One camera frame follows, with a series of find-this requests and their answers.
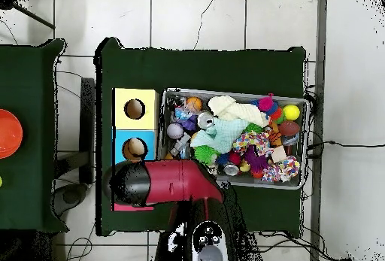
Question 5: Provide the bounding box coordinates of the polka dot cloth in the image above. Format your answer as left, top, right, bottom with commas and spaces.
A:
232, 131, 272, 157

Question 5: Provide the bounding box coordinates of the green spiky ball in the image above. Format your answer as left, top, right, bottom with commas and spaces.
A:
193, 145, 220, 167

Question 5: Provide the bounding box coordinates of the small orange basketball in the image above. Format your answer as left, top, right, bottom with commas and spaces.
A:
186, 96, 204, 113

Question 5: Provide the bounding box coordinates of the white ball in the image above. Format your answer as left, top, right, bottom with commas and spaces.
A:
166, 122, 184, 141

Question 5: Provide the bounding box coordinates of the mint green cloth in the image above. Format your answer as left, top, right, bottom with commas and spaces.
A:
190, 118, 250, 156

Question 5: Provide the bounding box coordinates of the brown toy football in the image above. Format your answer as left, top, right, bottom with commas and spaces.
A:
279, 120, 302, 138

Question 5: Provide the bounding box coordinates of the clear mesh bin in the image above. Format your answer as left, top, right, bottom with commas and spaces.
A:
156, 87, 311, 191

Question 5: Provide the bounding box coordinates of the cream yellow cloth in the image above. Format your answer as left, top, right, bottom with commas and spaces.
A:
207, 95, 266, 128

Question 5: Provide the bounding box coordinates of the pink spiky ball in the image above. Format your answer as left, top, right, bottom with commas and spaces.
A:
256, 93, 277, 114

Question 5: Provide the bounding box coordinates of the silver can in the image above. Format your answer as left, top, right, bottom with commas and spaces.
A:
197, 111, 216, 130

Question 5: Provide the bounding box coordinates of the orange disc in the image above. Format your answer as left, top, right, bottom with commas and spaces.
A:
0, 108, 25, 160

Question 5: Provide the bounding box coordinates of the green side table cloth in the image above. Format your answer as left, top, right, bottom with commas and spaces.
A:
0, 38, 68, 234

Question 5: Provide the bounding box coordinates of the wooden box with three holes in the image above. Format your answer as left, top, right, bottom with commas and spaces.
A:
112, 86, 161, 213

